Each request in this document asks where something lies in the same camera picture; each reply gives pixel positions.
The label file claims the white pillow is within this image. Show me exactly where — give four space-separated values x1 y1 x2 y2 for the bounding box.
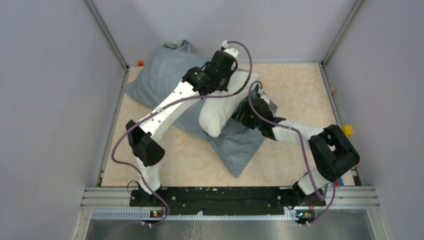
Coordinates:
198 71 261 138

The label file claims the grey-blue and beige pillowcase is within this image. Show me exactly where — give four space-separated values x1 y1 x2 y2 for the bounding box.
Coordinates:
125 40 265 178

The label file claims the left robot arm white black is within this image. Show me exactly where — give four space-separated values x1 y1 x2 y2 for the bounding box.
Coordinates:
127 47 239 207

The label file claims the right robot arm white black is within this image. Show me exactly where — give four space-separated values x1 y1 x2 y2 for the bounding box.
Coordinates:
232 98 360 206

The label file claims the small yellow block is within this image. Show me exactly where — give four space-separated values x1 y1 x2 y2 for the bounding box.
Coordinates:
342 124 353 138

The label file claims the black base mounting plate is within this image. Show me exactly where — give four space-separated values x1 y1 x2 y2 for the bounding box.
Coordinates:
129 186 326 216

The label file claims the multicolour toy brick stack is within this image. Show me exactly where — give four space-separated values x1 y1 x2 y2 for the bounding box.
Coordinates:
332 178 344 188

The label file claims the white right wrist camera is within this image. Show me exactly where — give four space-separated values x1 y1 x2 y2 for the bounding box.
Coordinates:
256 89 271 105

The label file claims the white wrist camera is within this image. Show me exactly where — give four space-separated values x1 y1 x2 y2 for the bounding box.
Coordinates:
221 40 239 59
256 89 271 105

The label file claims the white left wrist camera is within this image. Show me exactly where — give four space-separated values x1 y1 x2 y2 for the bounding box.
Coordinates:
221 40 239 59

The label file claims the aluminium frame rail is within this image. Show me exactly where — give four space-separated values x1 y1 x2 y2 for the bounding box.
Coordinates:
80 186 380 222

